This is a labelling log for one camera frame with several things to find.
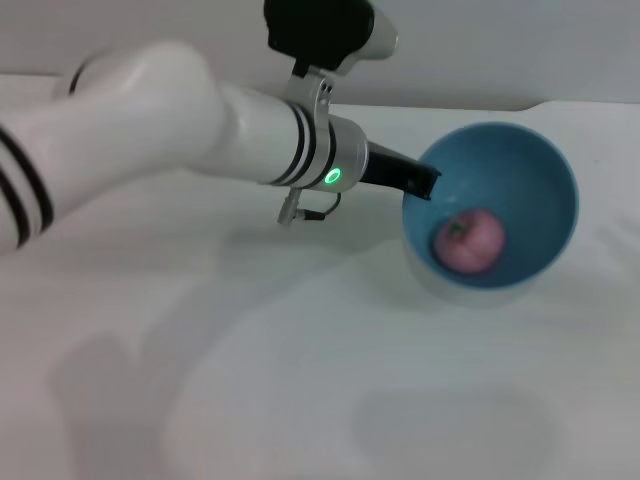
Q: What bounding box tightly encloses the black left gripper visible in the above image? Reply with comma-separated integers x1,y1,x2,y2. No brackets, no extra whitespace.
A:
356,141,444,203

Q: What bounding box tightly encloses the pink peach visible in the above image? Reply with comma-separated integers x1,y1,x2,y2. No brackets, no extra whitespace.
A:
431,208,506,274

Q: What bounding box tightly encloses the blue bowl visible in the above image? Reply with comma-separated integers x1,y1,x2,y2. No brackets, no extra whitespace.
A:
401,121,581,295

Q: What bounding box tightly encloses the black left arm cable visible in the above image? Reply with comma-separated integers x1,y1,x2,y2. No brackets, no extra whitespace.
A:
276,189,344,227

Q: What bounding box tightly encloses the black and white left wrist camera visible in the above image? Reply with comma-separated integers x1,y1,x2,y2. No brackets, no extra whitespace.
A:
262,0,401,77

